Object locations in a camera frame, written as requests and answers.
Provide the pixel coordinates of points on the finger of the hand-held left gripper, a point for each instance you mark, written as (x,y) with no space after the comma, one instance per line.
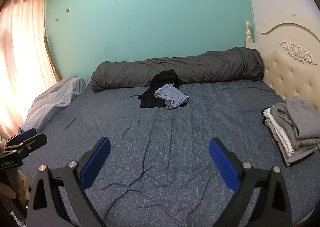
(32,143)
(27,133)

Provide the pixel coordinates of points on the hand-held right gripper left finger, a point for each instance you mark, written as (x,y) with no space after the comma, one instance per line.
(96,162)

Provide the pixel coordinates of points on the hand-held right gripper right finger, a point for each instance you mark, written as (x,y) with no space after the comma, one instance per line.
(223,164)

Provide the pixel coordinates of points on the black pants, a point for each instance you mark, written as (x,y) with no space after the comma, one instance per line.
(150,96)

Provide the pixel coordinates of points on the stack of folded grey clothes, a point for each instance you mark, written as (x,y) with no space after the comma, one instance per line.
(268,114)

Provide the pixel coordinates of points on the person's left hand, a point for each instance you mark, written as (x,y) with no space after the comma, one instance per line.
(7,191)

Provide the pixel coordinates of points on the light grey bedsheet bundle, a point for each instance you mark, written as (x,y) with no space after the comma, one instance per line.
(50,101)

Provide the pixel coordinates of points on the folded light grey shirt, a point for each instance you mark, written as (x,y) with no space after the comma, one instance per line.
(287,158)

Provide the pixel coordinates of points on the folded grey sweater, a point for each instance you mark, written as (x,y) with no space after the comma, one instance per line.
(282,116)
(302,114)

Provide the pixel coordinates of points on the pink curtain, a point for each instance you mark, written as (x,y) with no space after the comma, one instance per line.
(22,54)

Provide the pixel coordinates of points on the blue checked boxer shorts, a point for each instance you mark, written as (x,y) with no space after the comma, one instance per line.
(170,94)

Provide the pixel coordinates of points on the grey rolled duvet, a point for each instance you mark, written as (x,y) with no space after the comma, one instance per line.
(200,66)

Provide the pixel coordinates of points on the cream tufted headboard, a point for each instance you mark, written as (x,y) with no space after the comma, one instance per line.
(287,71)

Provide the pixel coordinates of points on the cream bedpost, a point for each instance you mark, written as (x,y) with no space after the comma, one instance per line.
(248,34)

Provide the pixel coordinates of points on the wooden window frame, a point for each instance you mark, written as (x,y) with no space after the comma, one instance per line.
(51,59)

